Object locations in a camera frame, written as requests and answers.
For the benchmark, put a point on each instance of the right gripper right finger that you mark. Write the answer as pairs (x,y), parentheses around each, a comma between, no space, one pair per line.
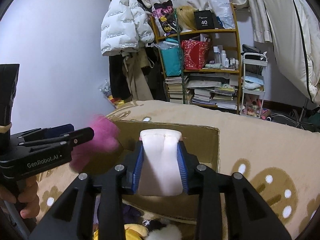
(248,215)

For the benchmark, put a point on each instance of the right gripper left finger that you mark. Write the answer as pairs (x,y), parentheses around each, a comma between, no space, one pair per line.
(71,216)

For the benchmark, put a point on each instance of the yellow round plush toy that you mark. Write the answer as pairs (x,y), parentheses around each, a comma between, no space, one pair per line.
(135,231)

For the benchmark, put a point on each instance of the pink fluffy plush toy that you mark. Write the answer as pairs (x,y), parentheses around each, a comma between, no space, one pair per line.
(99,154)

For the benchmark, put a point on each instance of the white yellow duck plush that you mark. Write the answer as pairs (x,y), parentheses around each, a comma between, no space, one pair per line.
(162,231)

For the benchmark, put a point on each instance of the white pink soft pad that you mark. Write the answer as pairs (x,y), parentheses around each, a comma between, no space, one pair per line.
(160,175)

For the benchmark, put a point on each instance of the lavender purple plush doll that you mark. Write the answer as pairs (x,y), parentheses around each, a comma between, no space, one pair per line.
(131,215)

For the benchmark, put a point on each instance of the person's left hand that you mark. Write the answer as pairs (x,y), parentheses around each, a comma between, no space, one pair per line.
(29,197)

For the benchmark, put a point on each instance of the beige patterned carpet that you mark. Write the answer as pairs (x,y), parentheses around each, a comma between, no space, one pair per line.
(281,162)

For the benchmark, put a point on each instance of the brown cardboard box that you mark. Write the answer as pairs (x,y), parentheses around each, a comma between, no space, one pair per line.
(200,141)

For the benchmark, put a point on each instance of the plastic bag of snacks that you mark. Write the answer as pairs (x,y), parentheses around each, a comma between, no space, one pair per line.
(105,89)

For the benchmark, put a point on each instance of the stack of books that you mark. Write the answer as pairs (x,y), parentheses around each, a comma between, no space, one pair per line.
(177,89)

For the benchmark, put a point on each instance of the white utility cart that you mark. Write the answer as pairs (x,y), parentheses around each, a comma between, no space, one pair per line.
(253,84)

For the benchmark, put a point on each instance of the wooden bookshelf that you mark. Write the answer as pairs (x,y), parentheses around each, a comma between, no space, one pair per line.
(217,84)

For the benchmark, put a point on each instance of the white puffer jacket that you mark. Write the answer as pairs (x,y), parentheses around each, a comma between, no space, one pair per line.
(125,27)

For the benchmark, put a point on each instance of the red gift bag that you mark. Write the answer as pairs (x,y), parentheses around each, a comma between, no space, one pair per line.
(195,54)

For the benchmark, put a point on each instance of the teal gift bag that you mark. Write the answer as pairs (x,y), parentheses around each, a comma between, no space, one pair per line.
(171,57)

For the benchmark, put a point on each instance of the cream hanging garment cover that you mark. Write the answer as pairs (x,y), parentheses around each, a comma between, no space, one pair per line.
(295,33)

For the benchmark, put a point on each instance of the black box with 40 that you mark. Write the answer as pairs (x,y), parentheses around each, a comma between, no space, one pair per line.
(204,19)

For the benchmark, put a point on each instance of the blonde wig head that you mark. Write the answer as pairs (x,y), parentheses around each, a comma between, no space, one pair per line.
(186,18)

